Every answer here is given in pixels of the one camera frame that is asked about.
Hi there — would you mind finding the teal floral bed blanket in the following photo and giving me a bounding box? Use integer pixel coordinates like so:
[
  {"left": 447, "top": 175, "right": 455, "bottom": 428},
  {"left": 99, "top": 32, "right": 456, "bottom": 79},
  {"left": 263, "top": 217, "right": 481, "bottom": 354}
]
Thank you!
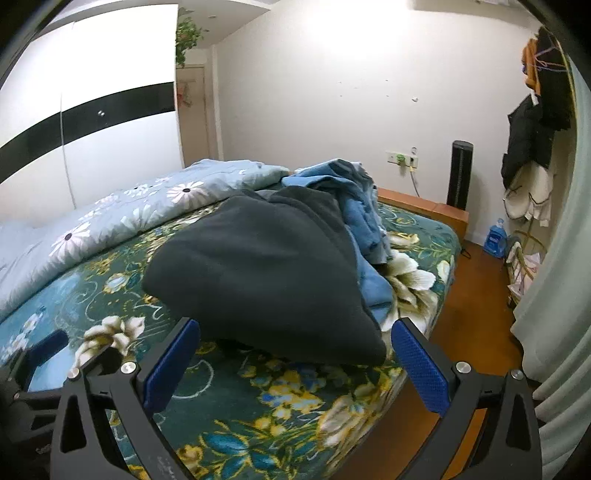
[{"left": 1, "top": 204, "right": 461, "bottom": 479}]

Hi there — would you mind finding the blue clothes pile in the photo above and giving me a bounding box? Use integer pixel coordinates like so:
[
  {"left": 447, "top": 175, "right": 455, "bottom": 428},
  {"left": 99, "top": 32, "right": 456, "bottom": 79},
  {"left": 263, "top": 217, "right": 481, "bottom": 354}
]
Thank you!
[{"left": 281, "top": 159, "right": 394, "bottom": 331}]

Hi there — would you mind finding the blue detergent bottle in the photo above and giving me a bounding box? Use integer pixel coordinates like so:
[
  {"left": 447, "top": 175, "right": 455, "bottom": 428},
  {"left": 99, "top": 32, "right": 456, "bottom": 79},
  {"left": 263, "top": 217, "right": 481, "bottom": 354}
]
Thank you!
[{"left": 483, "top": 218, "right": 508, "bottom": 259}]

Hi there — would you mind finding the wall power outlet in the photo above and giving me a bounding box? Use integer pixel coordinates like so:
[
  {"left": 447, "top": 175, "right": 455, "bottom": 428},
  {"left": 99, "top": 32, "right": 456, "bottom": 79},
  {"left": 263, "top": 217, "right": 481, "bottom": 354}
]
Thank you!
[{"left": 387, "top": 147, "right": 419, "bottom": 169}]

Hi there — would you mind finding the blue floral quilt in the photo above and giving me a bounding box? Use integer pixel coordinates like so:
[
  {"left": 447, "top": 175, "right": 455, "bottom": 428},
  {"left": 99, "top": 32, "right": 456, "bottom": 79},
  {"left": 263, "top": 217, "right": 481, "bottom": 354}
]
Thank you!
[{"left": 1, "top": 159, "right": 288, "bottom": 318}]

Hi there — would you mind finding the green hanging plant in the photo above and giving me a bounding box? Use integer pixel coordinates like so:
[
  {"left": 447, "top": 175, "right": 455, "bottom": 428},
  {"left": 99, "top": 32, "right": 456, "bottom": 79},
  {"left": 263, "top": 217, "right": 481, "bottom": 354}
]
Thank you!
[{"left": 175, "top": 9, "right": 204, "bottom": 68}]

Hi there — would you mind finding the hanging black coat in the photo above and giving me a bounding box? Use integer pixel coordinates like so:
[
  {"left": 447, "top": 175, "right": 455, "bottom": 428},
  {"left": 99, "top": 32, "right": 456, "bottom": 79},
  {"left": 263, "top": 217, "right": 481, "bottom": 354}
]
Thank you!
[{"left": 501, "top": 96, "right": 554, "bottom": 189}]

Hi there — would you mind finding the wooden bed frame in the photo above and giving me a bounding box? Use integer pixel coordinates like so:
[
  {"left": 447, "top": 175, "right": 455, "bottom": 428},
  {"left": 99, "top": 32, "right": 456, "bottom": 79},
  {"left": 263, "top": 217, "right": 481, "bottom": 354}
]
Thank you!
[{"left": 378, "top": 188, "right": 469, "bottom": 242}]

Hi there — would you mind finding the orange hanging garment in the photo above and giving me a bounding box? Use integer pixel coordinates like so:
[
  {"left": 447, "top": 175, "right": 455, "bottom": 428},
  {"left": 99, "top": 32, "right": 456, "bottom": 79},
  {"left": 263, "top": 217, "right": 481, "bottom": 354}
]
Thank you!
[{"left": 522, "top": 38, "right": 541, "bottom": 96}]

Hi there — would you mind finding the white black wardrobe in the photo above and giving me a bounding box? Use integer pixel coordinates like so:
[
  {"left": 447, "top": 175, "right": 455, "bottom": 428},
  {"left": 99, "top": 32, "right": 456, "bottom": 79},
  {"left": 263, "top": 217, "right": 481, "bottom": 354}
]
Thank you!
[{"left": 1, "top": 1, "right": 183, "bottom": 225}]

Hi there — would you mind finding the black white fleece jacket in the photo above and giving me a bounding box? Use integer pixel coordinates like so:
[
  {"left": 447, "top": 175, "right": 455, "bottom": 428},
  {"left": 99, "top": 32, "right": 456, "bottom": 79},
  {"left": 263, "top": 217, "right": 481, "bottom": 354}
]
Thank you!
[{"left": 142, "top": 187, "right": 387, "bottom": 366}]

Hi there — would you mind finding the white hanging bag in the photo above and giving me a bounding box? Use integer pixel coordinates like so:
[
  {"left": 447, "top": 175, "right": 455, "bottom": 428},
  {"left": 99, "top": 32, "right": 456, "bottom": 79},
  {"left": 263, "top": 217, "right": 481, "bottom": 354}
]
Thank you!
[{"left": 504, "top": 162, "right": 554, "bottom": 228}]

